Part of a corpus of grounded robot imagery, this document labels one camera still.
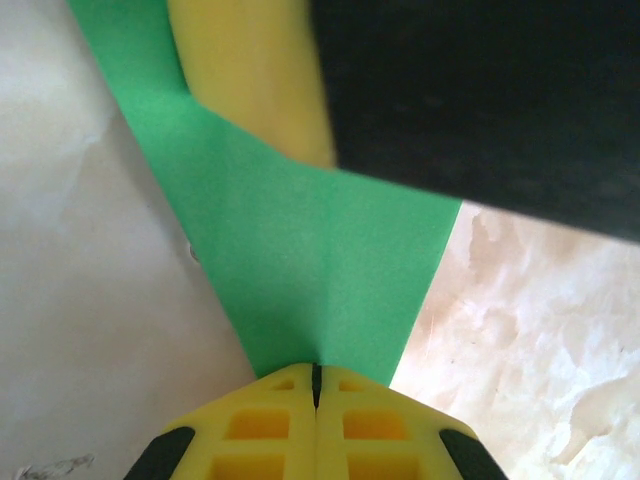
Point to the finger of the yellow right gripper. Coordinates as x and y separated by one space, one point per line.
450 90

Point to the green paper sheet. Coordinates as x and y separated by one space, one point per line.
300 240

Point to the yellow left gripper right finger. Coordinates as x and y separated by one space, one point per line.
380 430

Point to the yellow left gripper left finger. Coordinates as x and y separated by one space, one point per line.
250 430

